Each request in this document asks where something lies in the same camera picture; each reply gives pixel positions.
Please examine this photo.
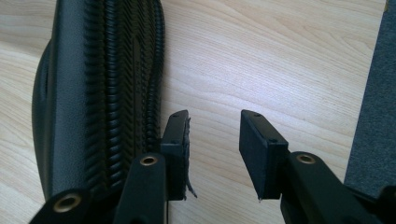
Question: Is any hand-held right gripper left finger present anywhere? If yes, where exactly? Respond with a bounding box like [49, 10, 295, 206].
[160, 109, 198, 202]

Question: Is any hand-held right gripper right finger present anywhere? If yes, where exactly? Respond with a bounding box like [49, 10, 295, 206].
[238, 108, 290, 202]

